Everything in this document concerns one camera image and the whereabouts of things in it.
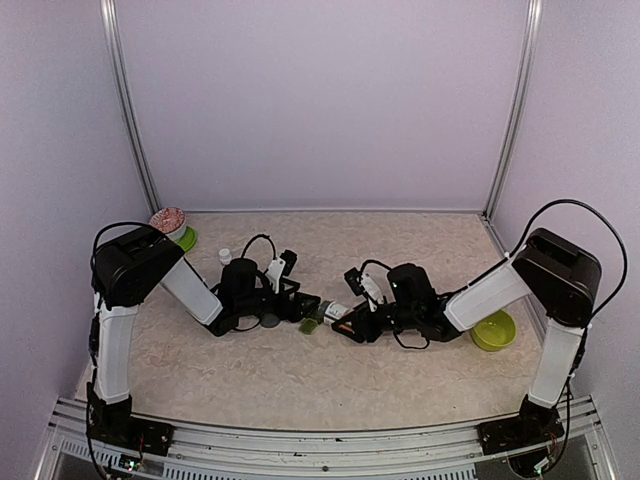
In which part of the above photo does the lime green plate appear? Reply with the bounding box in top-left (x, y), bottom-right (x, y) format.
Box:
top-left (176, 226), bottom-right (198, 252)

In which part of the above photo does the orange pill bottle grey cap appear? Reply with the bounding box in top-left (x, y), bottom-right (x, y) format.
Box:
top-left (319, 300), bottom-right (351, 328)

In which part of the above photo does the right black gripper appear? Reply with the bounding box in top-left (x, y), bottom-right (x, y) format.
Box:
top-left (332, 299), bottom-right (420, 342)

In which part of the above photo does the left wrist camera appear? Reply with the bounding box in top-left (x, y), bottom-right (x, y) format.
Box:
top-left (265, 249), bottom-right (298, 294)

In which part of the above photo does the front aluminium rail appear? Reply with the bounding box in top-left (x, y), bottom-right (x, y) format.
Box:
top-left (31, 397), bottom-right (620, 479)

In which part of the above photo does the red patterned white bowl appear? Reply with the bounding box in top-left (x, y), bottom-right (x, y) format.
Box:
top-left (149, 207), bottom-right (187, 238)

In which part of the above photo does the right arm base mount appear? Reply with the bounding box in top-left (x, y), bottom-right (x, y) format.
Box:
top-left (477, 396), bottom-right (565, 455)

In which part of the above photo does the right aluminium frame post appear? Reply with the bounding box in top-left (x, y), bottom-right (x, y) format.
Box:
top-left (483, 0), bottom-right (544, 223)

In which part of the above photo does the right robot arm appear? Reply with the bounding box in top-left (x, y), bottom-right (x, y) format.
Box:
top-left (323, 223), bottom-right (615, 444)

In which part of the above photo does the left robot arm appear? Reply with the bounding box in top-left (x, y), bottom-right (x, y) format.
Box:
top-left (88, 222), bottom-right (320, 445)

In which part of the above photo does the lime green bowl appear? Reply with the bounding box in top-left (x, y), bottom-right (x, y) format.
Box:
top-left (471, 310), bottom-right (517, 352)

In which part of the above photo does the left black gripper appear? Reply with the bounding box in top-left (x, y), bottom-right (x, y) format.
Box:
top-left (237, 281), bottom-right (321, 323)

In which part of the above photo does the green weekly pill organizer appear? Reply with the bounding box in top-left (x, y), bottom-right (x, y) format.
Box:
top-left (298, 308), bottom-right (324, 335)

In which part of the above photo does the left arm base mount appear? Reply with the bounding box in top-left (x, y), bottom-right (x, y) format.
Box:
top-left (87, 383), bottom-right (174, 457)

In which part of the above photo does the aluminium frame post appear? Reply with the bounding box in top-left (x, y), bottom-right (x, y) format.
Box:
top-left (483, 0), bottom-right (544, 223)
top-left (100, 0), bottom-right (161, 213)

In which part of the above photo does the left aluminium frame post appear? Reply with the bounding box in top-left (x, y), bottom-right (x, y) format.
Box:
top-left (100, 0), bottom-right (161, 213)

